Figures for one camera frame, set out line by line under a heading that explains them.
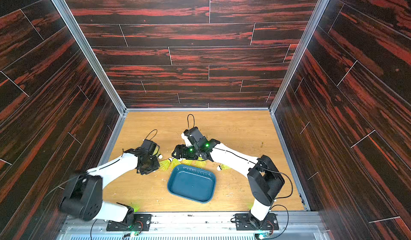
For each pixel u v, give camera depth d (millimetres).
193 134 648
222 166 886
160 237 704
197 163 933
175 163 922
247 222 659
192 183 878
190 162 930
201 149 636
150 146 735
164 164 884
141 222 707
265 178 444
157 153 784
